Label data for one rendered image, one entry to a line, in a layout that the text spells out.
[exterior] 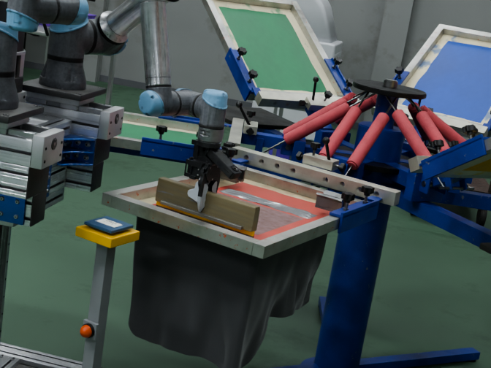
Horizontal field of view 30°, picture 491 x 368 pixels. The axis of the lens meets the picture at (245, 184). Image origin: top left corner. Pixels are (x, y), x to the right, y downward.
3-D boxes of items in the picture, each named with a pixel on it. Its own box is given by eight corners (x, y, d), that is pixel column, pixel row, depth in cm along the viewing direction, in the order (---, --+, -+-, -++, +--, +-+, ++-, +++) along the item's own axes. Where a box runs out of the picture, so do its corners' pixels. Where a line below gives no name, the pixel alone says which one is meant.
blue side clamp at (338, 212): (340, 234, 295) (343, 213, 293) (326, 229, 297) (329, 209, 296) (376, 218, 321) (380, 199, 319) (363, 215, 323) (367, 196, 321)
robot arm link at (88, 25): (39, 51, 295) (43, 9, 291) (72, 52, 305) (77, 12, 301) (61, 58, 287) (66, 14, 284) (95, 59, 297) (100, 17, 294)
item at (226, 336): (235, 382, 275) (257, 247, 265) (118, 332, 296) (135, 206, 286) (240, 378, 278) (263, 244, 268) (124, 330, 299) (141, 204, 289)
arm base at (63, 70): (31, 83, 292) (33, 52, 289) (50, 79, 306) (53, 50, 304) (74, 92, 289) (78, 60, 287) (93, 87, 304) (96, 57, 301)
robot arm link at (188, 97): (161, 86, 275) (186, 93, 268) (188, 86, 284) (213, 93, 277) (158, 112, 277) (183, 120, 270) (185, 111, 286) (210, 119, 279)
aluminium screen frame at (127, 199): (262, 259, 254) (264, 246, 253) (101, 204, 282) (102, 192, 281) (374, 214, 321) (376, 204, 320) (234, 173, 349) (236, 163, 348)
